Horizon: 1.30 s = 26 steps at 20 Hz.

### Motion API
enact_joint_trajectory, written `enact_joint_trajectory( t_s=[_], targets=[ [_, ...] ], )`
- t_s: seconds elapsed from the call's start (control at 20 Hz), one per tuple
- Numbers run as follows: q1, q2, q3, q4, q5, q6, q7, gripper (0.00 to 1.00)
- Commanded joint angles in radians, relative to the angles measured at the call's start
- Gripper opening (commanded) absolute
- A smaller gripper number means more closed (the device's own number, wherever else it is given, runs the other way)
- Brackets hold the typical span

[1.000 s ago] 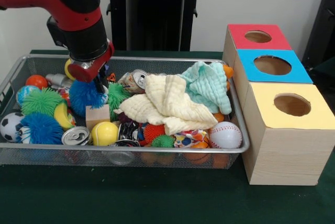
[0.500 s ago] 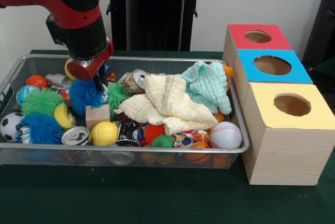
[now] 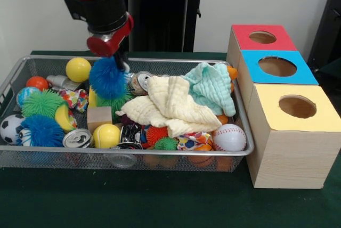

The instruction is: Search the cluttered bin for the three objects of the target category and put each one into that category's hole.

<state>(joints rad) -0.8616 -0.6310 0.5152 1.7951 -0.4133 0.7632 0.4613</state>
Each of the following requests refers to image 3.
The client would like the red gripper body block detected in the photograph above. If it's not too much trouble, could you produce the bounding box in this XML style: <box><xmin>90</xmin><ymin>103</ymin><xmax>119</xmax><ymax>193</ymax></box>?
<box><xmin>86</xmin><ymin>12</ymin><xmax>134</xmax><ymax>58</ymax></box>

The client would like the blue spiky googly-eyed ball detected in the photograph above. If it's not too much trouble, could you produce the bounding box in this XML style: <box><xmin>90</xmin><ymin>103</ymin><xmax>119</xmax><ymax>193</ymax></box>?
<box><xmin>15</xmin><ymin>115</ymin><xmax>66</xmax><ymax>148</ymax></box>
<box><xmin>89</xmin><ymin>58</ymin><xmax>131</xmax><ymax>100</ymax></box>

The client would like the cream waffle cloth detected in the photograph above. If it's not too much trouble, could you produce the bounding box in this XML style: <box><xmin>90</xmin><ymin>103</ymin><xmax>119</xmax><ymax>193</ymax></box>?
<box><xmin>116</xmin><ymin>75</ymin><xmax>223</xmax><ymax>138</ymax></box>

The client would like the mint waffle cloth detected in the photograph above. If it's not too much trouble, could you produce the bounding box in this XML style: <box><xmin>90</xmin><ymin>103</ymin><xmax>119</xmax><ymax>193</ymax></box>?
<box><xmin>181</xmin><ymin>62</ymin><xmax>237</xmax><ymax>117</ymax></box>

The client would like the shallow clear mesh bin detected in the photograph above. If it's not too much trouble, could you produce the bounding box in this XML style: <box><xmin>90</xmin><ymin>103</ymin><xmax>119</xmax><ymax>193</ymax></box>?
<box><xmin>0</xmin><ymin>54</ymin><xmax>255</xmax><ymax>173</ymax></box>

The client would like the wooden three-hole box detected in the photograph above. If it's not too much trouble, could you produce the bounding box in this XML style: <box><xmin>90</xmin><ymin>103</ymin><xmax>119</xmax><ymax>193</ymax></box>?
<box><xmin>225</xmin><ymin>24</ymin><xmax>341</xmax><ymax>189</ymax></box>

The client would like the plain wooden cube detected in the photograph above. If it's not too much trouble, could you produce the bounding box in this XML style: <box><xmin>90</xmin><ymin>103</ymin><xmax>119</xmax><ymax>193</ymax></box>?
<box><xmin>87</xmin><ymin>106</ymin><xmax>113</xmax><ymax>133</ymax></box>

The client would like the red-orange ball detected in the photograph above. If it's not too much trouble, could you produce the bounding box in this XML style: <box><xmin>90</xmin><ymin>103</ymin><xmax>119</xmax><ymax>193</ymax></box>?
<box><xmin>26</xmin><ymin>76</ymin><xmax>50</xmax><ymax>92</ymax></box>

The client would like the yellow tennis ball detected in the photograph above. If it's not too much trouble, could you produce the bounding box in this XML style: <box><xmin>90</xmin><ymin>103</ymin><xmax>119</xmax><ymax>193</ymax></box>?
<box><xmin>92</xmin><ymin>123</ymin><xmax>121</xmax><ymax>149</ymax></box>

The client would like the silver-top soda can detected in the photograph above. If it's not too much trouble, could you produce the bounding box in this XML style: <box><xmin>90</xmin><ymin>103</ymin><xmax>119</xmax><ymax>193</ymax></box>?
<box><xmin>62</xmin><ymin>128</ymin><xmax>93</xmax><ymax>149</ymax></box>

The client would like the black-and-white soccer ball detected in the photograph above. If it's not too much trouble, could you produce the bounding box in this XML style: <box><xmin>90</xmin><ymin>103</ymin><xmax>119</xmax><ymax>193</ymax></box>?
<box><xmin>0</xmin><ymin>114</ymin><xmax>26</xmax><ymax>145</ymax></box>

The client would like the white baseball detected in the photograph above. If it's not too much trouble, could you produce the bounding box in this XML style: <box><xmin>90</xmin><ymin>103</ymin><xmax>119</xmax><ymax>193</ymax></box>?
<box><xmin>212</xmin><ymin>123</ymin><xmax>247</xmax><ymax>151</ymax></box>

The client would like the dark green tablecloth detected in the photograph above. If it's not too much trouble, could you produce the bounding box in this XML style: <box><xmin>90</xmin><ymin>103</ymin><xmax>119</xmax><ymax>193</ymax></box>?
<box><xmin>314</xmin><ymin>58</ymin><xmax>341</xmax><ymax>81</ymax></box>
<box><xmin>0</xmin><ymin>50</ymin><xmax>341</xmax><ymax>228</ymax></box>

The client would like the black floor stand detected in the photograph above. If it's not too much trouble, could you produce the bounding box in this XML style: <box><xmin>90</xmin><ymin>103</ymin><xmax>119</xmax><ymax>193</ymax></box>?
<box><xmin>306</xmin><ymin>0</ymin><xmax>341</xmax><ymax>65</ymax></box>

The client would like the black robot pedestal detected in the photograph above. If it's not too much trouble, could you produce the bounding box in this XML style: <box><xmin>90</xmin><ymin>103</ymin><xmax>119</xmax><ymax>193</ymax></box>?
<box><xmin>118</xmin><ymin>0</ymin><xmax>215</xmax><ymax>53</ymax></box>

